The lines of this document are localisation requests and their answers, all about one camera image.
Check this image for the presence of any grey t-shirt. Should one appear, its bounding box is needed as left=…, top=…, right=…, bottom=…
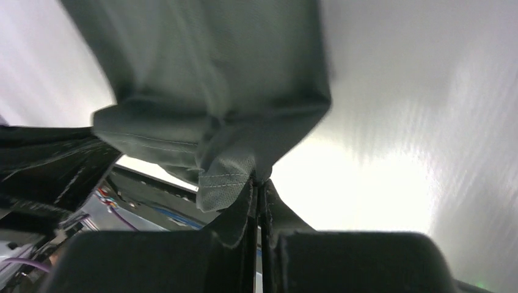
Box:
left=62, top=1, right=331, bottom=212

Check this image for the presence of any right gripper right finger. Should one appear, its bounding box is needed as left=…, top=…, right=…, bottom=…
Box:
left=258, top=179, right=458, bottom=293

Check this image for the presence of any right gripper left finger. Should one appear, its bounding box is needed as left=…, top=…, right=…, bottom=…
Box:
left=41, top=183, right=257, bottom=293

